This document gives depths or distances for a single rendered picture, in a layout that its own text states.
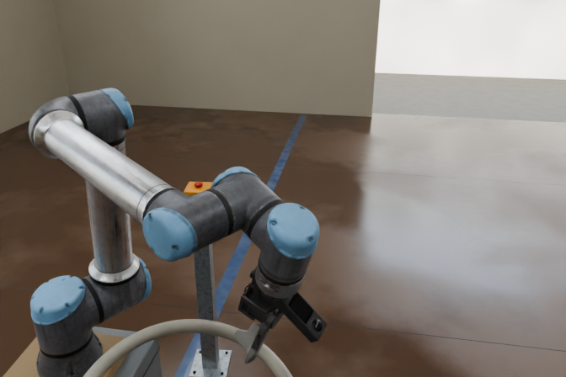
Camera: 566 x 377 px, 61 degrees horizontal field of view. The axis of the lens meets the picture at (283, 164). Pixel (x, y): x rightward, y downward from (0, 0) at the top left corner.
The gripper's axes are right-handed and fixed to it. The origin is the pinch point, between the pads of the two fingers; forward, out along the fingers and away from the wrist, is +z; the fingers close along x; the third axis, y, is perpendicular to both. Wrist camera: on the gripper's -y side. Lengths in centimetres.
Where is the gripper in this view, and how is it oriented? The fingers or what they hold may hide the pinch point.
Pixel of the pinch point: (268, 338)
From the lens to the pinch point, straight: 111.1
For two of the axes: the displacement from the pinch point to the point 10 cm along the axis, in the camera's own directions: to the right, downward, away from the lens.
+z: -1.9, 7.3, 6.5
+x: -5.2, 4.9, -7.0
